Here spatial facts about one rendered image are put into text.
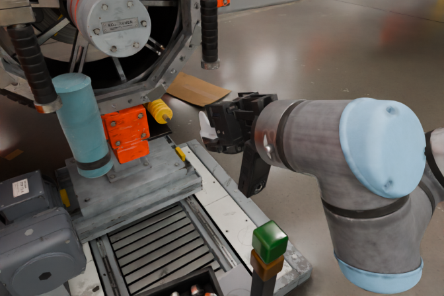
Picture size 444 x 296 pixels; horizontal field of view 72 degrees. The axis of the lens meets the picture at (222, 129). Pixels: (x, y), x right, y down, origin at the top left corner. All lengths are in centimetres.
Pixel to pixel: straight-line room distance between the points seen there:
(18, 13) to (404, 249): 59
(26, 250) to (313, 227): 98
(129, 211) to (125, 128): 37
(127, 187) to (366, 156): 98
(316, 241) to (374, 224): 97
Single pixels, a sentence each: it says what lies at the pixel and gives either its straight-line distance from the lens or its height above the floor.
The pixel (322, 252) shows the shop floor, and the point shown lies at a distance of 129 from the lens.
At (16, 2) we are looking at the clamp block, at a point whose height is 93.
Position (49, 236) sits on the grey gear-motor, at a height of 40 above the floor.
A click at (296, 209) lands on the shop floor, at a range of 139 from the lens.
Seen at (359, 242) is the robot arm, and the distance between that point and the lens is 37.
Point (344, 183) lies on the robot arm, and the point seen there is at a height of 83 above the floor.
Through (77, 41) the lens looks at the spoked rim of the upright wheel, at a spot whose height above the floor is 76.
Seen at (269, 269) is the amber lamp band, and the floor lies 60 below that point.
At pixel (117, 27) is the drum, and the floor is 85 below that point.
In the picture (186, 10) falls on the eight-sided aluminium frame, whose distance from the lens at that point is 94.
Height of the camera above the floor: 104
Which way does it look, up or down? 36 degrees down
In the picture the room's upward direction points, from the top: straight up
